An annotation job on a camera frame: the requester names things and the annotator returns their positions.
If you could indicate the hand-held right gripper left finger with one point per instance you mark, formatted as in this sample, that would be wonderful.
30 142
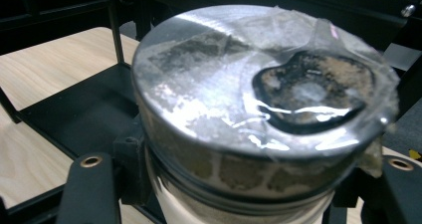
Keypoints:
89 190

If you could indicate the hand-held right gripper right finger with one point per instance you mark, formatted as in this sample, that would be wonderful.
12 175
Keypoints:
394 194

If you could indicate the black metal two-tier rack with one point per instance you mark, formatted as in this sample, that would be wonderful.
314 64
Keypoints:
83 111

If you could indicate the white jar silver lid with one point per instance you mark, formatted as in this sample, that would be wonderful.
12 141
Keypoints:
232 94

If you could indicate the black stand striped base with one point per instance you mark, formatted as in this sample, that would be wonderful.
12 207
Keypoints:
415 154

